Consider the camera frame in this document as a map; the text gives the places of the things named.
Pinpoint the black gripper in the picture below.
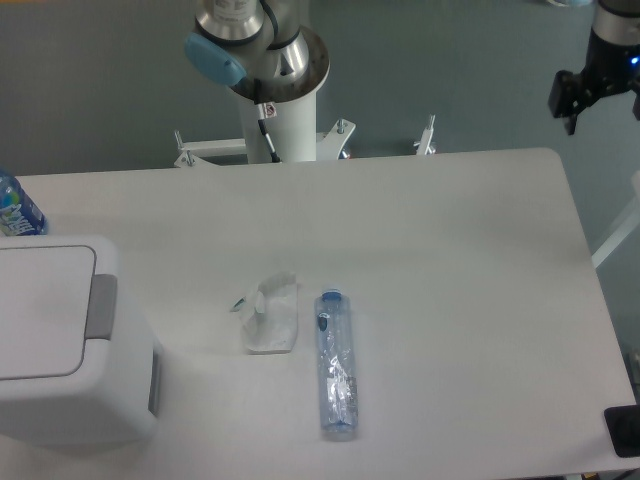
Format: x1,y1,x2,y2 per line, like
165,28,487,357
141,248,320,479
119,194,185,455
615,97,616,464
548,30,640,136

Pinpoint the grey trash can push button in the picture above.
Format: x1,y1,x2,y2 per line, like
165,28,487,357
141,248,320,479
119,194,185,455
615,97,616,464
85,274,118,340

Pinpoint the white trash can body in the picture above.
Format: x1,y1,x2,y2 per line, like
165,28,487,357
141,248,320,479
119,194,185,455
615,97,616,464
1,235,163,446

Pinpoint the white trash can lid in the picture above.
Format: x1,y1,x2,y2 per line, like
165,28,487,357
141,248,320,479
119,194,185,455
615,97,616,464
1,246,95,380

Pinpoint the silver black robot wrist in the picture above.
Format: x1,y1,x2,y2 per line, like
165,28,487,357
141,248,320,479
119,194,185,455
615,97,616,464
592,0,639,46

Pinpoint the black device at table edge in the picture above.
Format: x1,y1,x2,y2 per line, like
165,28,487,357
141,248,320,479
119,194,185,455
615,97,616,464
604,405,639,458

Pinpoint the clear blue plastic bottle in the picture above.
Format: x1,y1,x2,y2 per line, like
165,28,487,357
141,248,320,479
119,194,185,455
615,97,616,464
314,285,359,441

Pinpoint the crumpled clear plastic packaging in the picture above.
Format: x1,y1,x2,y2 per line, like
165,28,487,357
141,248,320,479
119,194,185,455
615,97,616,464
230,271,298,355

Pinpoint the blue labelled water bottle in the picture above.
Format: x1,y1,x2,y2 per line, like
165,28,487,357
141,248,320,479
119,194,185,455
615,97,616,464
1,170,49,237

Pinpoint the white frame at right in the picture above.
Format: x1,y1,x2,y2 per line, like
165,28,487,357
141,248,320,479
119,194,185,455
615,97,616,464
591,171,639,269

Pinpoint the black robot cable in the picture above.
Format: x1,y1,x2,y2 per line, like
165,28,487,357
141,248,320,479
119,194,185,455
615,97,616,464
251,78,281,164

